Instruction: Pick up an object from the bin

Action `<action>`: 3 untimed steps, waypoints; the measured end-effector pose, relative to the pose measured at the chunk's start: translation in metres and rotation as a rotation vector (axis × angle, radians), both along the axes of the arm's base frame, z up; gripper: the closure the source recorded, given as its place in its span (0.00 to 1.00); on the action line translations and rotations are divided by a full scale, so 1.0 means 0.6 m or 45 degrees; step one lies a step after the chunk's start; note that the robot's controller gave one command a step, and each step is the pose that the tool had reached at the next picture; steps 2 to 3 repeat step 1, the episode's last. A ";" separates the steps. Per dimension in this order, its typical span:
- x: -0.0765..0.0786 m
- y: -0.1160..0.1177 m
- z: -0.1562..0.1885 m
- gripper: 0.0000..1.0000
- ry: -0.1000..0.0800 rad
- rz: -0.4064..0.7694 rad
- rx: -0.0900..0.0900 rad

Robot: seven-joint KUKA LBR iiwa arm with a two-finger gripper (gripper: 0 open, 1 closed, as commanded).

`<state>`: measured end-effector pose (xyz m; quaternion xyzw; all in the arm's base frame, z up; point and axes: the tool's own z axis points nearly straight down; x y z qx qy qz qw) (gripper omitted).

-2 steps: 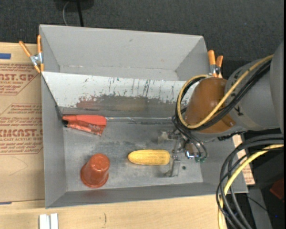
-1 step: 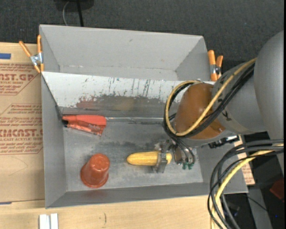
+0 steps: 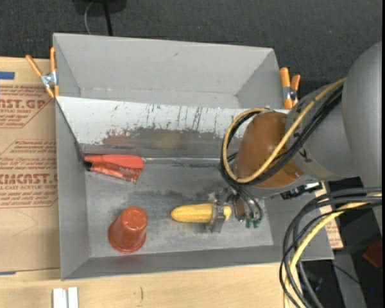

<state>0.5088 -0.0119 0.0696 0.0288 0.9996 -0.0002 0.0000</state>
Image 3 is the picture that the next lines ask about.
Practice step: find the red packet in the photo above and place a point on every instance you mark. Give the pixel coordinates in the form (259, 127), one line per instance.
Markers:
(118, 167)

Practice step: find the orange plastic cup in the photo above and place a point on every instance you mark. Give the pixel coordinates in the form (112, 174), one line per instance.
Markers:
(128, 231)

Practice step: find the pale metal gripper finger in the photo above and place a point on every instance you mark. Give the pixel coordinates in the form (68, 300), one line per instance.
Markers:
(219, 197)
(216, 221)

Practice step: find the yellow toy corn cob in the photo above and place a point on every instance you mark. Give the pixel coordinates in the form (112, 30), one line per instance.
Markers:
(192, 213)

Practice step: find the brown cardboard board red print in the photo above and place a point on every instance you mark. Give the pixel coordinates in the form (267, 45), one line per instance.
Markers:
(25, 172)

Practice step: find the black cylinder on white bracket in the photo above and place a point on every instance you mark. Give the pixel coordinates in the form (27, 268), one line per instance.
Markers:
(293, 193)

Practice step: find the grey metal bin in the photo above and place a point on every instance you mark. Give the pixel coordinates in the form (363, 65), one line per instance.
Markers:
(179, 75)

